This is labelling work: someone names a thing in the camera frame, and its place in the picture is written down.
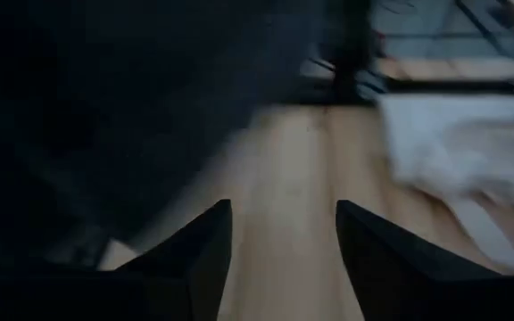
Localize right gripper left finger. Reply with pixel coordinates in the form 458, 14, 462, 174
113, 199, 234, 321

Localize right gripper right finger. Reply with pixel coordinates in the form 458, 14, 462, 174
335, 199, 502, 321

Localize black cloth garment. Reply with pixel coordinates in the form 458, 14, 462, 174
0, 0, 345, 271

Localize cream canvas tote bag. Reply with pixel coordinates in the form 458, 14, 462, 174
376, 92, 514, 274

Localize black aluminium rig frame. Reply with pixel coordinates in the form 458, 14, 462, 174
299, 56, 514, 108

